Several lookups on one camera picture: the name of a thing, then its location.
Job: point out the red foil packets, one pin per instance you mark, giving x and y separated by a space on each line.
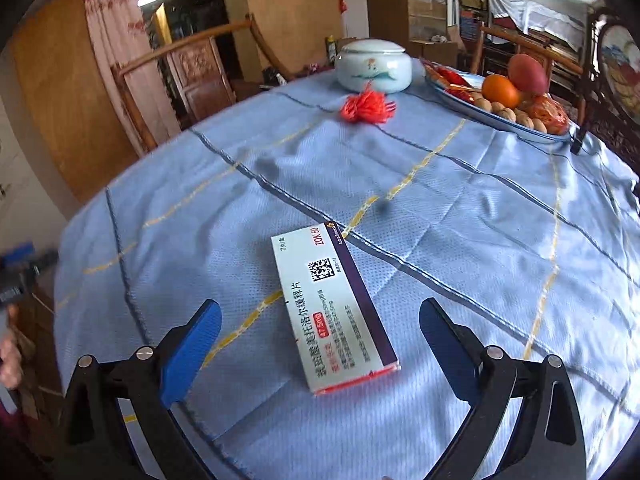
452 82

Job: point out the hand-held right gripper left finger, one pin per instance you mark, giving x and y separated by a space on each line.
192 355

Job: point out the white plastic sheet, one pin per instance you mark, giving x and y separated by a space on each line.
540 10

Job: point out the white ceramic lidded jar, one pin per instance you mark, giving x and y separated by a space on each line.
372 67

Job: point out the yellow capped bottle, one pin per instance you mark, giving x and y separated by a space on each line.
330 46

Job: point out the blue checked tablecloth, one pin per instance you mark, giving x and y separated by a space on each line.
450 260

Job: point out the pile of walnuts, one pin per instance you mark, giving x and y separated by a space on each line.
505 112

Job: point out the pink floral curtain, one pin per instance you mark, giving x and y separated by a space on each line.
125 50

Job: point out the red mesh snack bag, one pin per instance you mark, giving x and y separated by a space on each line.
547 112

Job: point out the white purple medicine box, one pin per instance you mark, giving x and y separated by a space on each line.
325 310

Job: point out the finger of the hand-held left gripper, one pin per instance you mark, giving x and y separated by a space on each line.
30 260

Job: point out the wooden door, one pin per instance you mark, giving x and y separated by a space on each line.
60 100

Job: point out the wooden chair with slats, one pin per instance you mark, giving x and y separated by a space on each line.
505 40

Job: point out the cardboard box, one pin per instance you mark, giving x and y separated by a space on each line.
435 52

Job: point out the carved wooden armchair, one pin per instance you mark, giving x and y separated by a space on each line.
200 75

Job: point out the person's left hand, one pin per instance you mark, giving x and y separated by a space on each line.
11 360

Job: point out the orange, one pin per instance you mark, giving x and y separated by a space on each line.
500 91

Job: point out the round painted table screen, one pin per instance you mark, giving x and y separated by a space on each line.
617 75

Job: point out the red mango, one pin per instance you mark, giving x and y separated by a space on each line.
529 72

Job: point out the red yarn tassel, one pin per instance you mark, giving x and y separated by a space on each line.
367 105

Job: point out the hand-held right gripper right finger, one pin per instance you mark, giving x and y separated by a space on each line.
447 355

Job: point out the blue rimmed fruit plate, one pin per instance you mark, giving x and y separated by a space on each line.
465 110

